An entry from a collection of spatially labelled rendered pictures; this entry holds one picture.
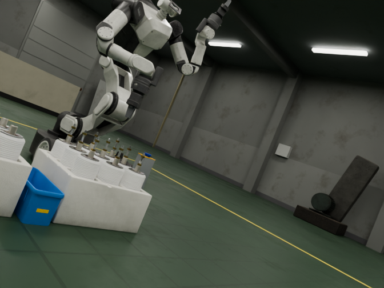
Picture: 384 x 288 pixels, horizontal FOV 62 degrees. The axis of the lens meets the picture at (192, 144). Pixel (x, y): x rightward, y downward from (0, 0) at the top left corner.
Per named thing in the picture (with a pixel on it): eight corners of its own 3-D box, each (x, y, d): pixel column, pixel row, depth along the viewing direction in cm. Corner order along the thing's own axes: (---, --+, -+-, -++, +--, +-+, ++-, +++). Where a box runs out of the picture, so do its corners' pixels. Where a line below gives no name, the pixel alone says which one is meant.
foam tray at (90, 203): (22, 185, 142) (38, 147, 143) (97, 200, 170) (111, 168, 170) (52, 223, 115) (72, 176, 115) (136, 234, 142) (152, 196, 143)
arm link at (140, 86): (139, 108, 154) (149, 85, 154) (120, 100, 154) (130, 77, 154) (142, 111, 167) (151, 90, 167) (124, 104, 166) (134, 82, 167)
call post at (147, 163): (114, 208, 168) (138, 153, 169) (125, 210, 173) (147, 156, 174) (121, 214, 163) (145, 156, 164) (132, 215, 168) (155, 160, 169)
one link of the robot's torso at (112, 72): (98, 118, 185) (95, 60, 208) (123, 127, 197) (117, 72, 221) (115, 103, 177) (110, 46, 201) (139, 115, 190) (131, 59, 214)
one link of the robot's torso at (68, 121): (56, 130, 213) (64, 111, 213) (83, 139, 227) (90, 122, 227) (69, 138, 198) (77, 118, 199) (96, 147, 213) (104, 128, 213)
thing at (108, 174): (92, 199, 140) (108, 161, 140) (112, 208, 138) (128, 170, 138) (82, 202, 130) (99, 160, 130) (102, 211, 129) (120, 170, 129)
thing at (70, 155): (45, 183, 134) (62, 143, 134) (66, 187, 141) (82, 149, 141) (55, 192, 127) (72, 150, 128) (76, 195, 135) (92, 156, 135)
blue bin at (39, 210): (-4, 190, 124) (9, 161, 124) (25, 195, 132) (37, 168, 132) (20, 224, 103) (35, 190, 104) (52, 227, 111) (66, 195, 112)
